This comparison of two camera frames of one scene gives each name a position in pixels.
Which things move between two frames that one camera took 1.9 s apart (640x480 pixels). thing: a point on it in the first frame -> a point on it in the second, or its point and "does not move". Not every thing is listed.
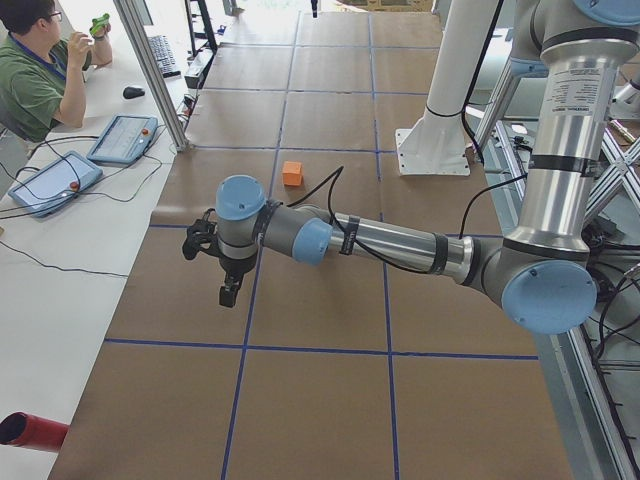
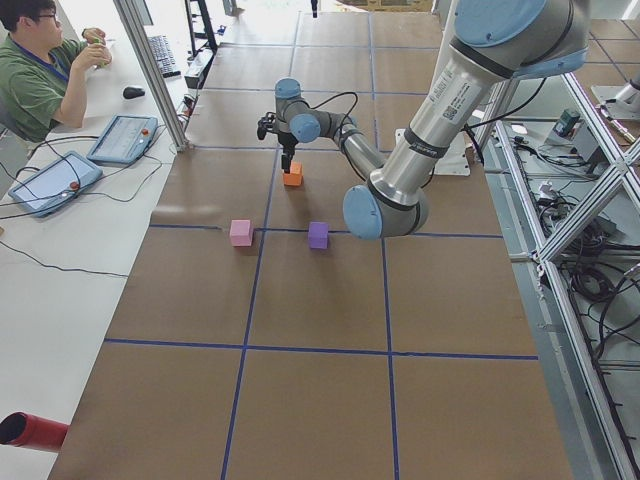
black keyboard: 164,56 does not move
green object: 98,23 -> 102,64
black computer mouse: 130,92 does not move
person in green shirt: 42,76 does not move
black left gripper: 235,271 -> 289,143
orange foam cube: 292,172 does not move
